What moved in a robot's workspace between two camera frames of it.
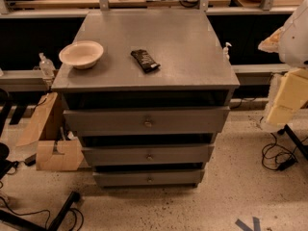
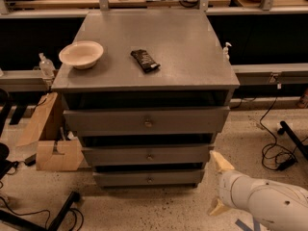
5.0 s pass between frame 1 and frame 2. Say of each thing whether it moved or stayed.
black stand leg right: stayed
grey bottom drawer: stayed
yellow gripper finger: moved
